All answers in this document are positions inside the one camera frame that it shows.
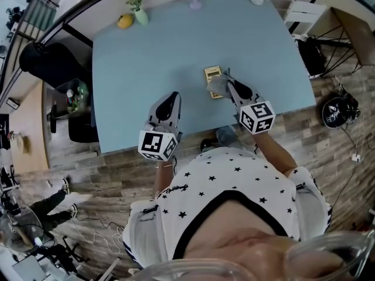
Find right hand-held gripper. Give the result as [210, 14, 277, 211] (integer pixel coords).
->
[227, 80, 277, 135]

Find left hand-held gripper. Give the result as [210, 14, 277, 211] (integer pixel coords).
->
[138, 91, 183, 162]

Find grey cloth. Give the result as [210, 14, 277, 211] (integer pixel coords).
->
[204, 67, 237, 99]

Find beige calculator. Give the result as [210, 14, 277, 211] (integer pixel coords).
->
[203, 65, 225, 100]

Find person's right forearm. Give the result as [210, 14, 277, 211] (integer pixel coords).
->
[251, 130, 298, 175]

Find person's left forearm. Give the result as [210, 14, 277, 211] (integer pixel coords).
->
[154, 159, 176, 200]

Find person's grey trousers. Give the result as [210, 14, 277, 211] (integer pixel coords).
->
[215, 126, 244, 150]

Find person's left black shoe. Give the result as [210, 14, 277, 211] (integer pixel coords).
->
[200, 138, 219, 153]

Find black bag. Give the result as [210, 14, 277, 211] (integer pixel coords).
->
[297, 36, 328, 77]

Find white star-print shirt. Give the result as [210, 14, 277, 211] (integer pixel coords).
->
[122, 146, 333, 269]

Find dark bin with colourful items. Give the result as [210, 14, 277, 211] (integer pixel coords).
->
[54, 79, 90, 118]

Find black helmet with white print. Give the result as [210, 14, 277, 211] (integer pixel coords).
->
[319, 95, 360, 128]

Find green vase with yellow flowers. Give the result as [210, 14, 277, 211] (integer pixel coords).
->
[114, 0, 149, 26]

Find yellow fruit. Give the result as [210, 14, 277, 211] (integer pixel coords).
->
[117, 13, 135, 30]

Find white chair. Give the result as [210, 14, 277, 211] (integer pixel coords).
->
[283, 0, 328, 37]

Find black office chair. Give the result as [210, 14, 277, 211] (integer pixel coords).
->
[19, 42, 99, 143]

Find brown table with black legs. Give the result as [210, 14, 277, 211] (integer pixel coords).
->
[321, 6, 375, 77]

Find light wooden desk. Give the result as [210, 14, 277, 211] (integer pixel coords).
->
[8, 80, 50, 174]

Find tan woven hat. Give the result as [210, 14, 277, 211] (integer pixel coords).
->
[16, 133, 33, 155]

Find person's neck and face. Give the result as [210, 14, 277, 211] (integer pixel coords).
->
[181, 199, 343, 275]

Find clear eyeglasses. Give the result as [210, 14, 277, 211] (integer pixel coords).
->
[140, 229, 375, 281]

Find black folding stand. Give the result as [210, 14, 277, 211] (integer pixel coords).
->
[43, 235, 88, 272]

